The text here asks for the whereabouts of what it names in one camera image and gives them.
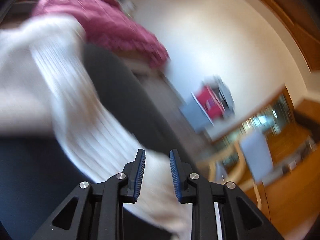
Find grey garment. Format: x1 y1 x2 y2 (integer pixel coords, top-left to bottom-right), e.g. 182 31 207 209
214 76 236 113

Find wooden door frame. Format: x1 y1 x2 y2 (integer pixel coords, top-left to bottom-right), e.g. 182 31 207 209
210 84 295 155

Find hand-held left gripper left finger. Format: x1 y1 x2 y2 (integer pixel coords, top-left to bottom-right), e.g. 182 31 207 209
31 149 146 240

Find white gift box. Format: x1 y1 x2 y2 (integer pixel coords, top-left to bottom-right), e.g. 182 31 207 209
122 0 137 13

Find blue-grey plastic bin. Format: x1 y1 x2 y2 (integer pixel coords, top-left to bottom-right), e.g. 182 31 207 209
179 97 216 133

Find grey armchair wooden arms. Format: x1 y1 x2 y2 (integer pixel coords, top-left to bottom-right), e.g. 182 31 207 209
207 130 275 206

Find crimson ruffled bedspread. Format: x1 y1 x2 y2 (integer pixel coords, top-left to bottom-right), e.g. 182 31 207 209
31 0 171 70

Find red storage box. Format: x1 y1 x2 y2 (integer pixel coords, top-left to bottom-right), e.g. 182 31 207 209
192 85 226 121

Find off-white ribbed knit sweater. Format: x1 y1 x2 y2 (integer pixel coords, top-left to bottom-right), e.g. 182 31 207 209
0 15 191 240

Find wooden ceiling trim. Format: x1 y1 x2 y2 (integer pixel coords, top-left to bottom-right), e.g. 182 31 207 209
232 0 320 73

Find bed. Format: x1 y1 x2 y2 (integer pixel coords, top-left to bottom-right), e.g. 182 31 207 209
82 0 172 81

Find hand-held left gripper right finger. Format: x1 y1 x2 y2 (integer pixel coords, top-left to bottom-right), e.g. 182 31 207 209
169 149 282 240

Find wooden wardrobe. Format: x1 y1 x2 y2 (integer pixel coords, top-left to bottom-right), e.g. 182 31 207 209
237 100 320 240

